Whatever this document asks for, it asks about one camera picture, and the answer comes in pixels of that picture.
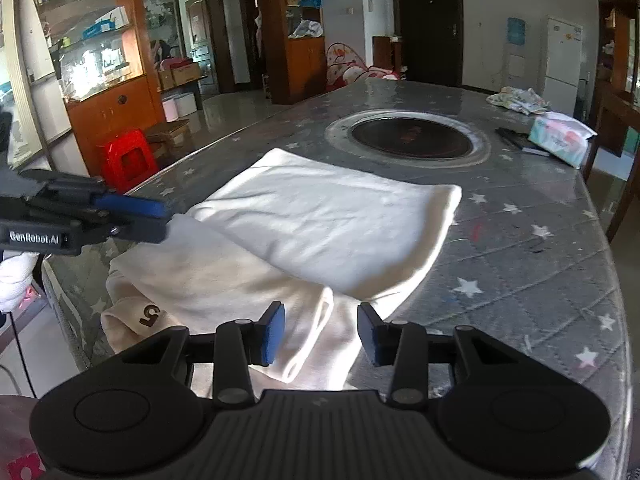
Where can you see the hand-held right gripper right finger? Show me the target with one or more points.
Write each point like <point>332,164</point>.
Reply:
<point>369,336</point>

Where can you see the low wooden stool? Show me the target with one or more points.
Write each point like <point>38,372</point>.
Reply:
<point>167,134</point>

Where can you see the person's left hand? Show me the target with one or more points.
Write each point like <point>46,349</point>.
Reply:
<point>14,280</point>

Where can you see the blue wall poster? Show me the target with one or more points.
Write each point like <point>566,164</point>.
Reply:
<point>515,30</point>

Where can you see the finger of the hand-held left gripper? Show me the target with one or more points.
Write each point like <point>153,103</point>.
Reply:
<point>135,206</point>
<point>145,231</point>

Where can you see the crumpled patterned cloth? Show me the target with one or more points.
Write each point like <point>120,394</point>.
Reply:
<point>520,100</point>

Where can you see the tall wooden shelf cabinet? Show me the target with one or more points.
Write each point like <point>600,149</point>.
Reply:
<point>295,25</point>

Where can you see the red patterned play tent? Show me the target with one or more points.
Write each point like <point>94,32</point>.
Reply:
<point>350,66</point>

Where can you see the wooden chair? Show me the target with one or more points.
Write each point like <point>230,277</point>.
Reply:
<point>612,125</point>

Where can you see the black flat notebook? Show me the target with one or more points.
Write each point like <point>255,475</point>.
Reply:
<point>520,142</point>

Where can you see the round built-in hotpot burner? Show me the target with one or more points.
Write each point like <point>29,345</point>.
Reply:
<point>411,137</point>

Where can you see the red plastic stool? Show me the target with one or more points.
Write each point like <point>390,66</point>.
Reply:
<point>127,157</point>

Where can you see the grey star-print table cover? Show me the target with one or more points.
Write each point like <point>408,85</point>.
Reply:
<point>510,270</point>

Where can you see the dark wooden door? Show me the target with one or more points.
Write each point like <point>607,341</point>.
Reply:
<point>426,22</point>

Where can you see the wooden glass display cabinet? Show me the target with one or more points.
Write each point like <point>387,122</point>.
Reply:
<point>100,60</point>

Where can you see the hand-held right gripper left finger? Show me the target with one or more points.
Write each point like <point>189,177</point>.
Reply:
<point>272,335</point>

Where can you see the white refrigerator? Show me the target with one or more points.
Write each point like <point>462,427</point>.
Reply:
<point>562,60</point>

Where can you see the white storage bin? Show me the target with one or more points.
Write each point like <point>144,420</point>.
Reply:
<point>186,104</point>

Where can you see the dark wooden side cabinet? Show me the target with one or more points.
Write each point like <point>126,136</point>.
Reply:
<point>617,40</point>

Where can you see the cream white sweatshirt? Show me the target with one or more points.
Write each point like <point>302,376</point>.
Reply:
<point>310,220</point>

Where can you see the cardboard box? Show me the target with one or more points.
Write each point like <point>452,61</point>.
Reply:
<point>187,74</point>

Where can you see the tissue pack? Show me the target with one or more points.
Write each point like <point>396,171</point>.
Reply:
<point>560,137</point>

